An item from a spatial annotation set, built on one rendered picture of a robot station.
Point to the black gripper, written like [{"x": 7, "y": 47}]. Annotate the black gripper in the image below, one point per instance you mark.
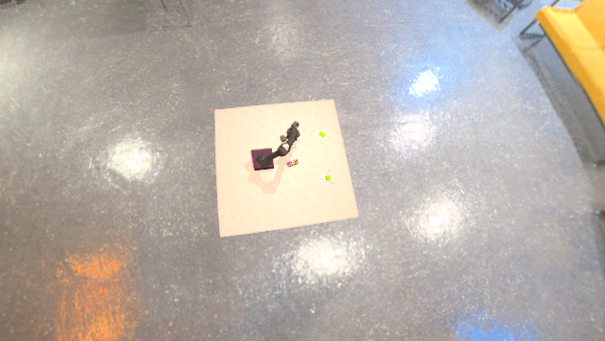
[{"x": 283, "y": 137}]

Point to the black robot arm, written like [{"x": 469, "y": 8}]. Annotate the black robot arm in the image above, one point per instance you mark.
[{"x": 292, "y": 131}]

